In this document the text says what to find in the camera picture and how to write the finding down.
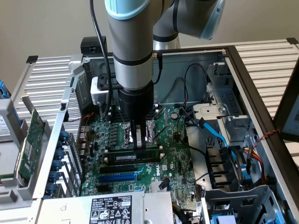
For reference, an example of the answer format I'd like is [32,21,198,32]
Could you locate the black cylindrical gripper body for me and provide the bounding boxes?
[117,83,155,122]

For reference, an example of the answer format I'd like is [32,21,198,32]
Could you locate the green RAM stick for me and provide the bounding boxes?
[107,150,161,164]

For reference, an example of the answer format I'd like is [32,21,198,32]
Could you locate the black RAM slot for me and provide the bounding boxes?
[110,104,162,112]
[103,153,164,165]
[104,146,164,154]
[110,115,161,122]
[110,109,162,115]
[110,112,161,119]

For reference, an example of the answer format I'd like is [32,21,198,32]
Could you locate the CPU socket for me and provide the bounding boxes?
[118,121,158,151]

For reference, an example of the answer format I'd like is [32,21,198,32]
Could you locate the metal socket cover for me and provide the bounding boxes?
[145,107,168,143]

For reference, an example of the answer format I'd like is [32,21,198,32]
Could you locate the thin metal locking lever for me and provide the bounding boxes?
[116,109,126,126]
[151,127,168,142]

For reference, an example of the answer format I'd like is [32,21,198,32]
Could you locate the green Dell motherboard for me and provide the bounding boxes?
[80,105,201,200]

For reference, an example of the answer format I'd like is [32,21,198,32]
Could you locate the long black expansion slot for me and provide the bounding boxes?
[100,165,137,175]

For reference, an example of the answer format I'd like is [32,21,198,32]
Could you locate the blue expansion slot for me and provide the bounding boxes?
[98,174,143,184]

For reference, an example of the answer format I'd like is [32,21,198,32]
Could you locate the silver finned heatsink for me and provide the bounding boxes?
[149,181,169,193]

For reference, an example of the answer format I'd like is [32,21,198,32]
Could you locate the open black PC case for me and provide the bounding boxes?
[32,45,299,224]

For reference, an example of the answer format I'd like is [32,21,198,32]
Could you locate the black box with port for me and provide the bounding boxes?
[80,36,108,57]

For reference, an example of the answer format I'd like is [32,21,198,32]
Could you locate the black plastic fan shroud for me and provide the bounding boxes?
[205,139,242,190]

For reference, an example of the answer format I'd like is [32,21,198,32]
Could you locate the grey metal disk bay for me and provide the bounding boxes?
[193,62,253,123]

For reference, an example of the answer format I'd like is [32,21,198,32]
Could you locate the grey power supply unit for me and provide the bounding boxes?
[35,190,175,224]

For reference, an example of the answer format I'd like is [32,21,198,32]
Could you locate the green graphics card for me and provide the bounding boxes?
[13,93,46,187]

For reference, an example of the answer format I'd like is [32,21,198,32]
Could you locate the grey metal drive cage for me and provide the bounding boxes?
[200,184,284,224]

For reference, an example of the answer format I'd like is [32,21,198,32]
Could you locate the grey plastic parts rack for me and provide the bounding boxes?
[0,98,51,208]

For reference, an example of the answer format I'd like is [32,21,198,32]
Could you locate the silver hard disk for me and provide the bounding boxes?
[0,113,13,143]

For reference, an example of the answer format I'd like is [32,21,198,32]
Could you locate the blue disk caddy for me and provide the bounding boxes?
[0,79,12,100]

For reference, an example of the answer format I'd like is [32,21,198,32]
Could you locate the dark framed panel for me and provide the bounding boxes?
[272,92,299,170]

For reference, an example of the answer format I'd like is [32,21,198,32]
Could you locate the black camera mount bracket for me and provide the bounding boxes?
[97,74,119,91]

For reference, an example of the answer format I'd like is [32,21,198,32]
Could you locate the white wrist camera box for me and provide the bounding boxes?
[90,77,110,106]

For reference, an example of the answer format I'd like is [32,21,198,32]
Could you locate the black cable with gold plug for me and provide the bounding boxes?
[151,53,164,85]

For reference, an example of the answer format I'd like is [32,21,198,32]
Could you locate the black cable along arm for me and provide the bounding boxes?
[89,0,113,122]

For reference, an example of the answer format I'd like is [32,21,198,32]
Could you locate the thin black wire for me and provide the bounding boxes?
[175,106,208,156]
[183,63,210,110]

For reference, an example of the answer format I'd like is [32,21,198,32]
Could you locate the red and black twisted wire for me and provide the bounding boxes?
[80,112,95,123]
[253,129,281,148]

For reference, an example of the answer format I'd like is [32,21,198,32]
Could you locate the blue flat SATA wire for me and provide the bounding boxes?
[198,118,248,185]

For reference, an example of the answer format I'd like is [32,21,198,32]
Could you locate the yellow red black power wires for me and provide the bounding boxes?
[242,146,270,185]

